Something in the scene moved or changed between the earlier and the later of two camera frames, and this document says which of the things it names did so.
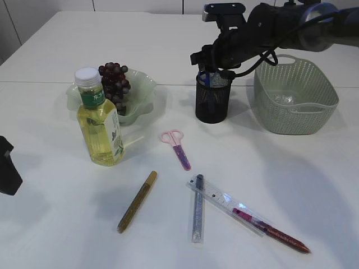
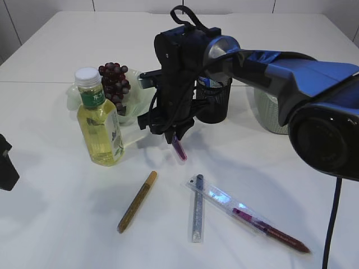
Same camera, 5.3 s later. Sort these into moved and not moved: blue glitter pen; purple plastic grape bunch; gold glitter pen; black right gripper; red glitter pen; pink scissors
Moved: black right gripper; pink scissors
Not moved: gold glitter pen; blue glitter pen; purple plastic grape bunch; red glitter pen
